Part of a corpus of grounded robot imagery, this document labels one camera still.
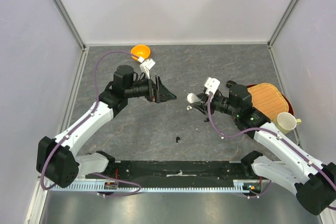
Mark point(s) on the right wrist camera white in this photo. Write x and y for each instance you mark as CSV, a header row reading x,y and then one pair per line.
x,y
211,85

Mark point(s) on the woven bamboo tray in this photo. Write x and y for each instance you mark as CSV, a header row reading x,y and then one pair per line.
x,y
266,100

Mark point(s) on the orange plastic bowl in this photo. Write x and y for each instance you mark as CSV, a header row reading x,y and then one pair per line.
x,y
140,53

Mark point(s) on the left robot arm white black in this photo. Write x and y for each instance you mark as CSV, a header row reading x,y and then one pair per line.
x,y
57,157

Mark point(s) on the slotted cable duct rail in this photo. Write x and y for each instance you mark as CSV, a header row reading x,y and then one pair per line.
x,y
109,186

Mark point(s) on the pale yellow cup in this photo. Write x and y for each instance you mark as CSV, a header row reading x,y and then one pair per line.
x,y
286,122

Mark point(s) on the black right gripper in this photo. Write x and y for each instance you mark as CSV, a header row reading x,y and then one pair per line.
x,y
202,105

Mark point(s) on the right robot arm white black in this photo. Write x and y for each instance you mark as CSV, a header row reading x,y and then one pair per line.
x,y
309,179

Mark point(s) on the red lacquer round tray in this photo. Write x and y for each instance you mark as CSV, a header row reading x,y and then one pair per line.
x,y
290,103

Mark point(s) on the white earbud charging case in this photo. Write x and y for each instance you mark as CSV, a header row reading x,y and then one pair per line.
x,y
192,98

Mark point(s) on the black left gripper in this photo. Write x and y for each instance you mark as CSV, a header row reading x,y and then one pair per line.
x,y
155,91

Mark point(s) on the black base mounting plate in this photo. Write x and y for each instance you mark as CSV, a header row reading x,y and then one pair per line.
x,y
182,172

